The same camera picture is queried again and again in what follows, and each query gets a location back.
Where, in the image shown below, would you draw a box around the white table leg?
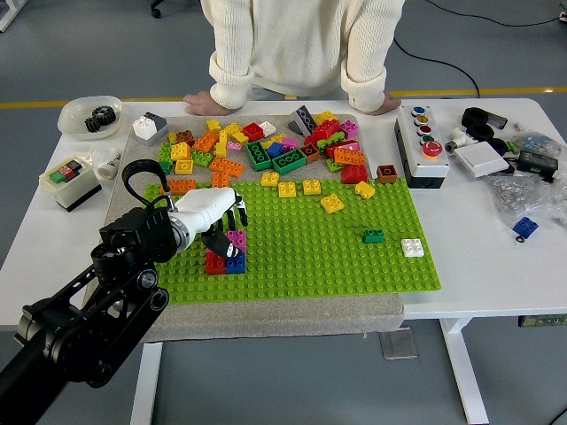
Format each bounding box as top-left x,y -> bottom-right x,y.
439,317 -> 491,425
129,341 -> 164,425

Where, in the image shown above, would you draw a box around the orange eight-stud brick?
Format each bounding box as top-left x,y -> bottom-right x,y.
159,179 -> 197,196

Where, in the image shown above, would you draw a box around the person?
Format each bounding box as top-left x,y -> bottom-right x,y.
199,0 -> 407,114

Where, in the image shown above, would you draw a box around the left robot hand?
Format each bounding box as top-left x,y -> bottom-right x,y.
170,187 -> 248,260

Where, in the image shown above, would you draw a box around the clear bag with blue parts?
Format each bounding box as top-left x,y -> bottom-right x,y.
509,130 -> 567,160

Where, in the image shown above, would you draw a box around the clear bag of screws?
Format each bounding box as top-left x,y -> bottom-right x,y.
485,170 -> 567,229

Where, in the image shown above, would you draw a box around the white furniture frame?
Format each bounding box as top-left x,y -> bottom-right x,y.
0,0 -> 21,33

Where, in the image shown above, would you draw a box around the white pipe fitting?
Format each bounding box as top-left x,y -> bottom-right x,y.
90,148 -> 123,181
445,127 -> 478,154

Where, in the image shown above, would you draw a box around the tall white brick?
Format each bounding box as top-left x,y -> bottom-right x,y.
132,115 -> 156,138

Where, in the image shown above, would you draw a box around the green studded baseplate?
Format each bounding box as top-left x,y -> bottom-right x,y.
144,178 -> 443,306

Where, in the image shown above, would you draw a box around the black floor cable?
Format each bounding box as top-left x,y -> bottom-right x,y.
429,0 -> 567,27
392,34 -> 482,99

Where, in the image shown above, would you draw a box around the white push-button control box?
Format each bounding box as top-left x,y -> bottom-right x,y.
393,104 -> 452,190

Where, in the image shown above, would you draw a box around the grey building brick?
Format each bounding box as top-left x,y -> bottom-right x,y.
132,111 -> 169,147

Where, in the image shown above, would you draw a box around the red building brick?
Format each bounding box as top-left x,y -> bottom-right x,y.
340,165 -> 369,185
309,120 -> 345,141
325,139 -> 361,158
205,248 -> 228,276

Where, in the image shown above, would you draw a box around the grey-brown mat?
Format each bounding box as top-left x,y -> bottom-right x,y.
86,113 -> 407,344

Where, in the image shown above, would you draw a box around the person's left hand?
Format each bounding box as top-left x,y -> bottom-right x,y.
363,89 -> 403,116

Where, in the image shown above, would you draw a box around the grey long brick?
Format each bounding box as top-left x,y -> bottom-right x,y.
287,104 -> 319,136

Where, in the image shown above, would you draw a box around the person's right hand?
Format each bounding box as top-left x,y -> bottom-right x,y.
183,90 -> 222,115

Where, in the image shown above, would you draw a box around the white plastic bowl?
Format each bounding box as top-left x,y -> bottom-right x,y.
57,95 -> 124,142

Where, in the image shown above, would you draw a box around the white wall switch plate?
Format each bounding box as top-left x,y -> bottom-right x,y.
454,140 -> 511,180

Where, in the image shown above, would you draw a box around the white red-green switch box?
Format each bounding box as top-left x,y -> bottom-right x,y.
38,157 -> 103,213

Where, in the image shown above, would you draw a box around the long orange brick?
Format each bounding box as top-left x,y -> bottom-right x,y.
207,158 -> 245,178

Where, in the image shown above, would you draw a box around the upturned dark green brick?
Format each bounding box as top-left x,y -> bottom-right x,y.
271,148 -> 309,174
245,140 -> 272,172

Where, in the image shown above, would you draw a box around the table height controller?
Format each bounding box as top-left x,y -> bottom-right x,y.
517,313 -> 567,328

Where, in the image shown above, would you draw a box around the black power adapter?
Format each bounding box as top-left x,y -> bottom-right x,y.
516,150 -> 560,178

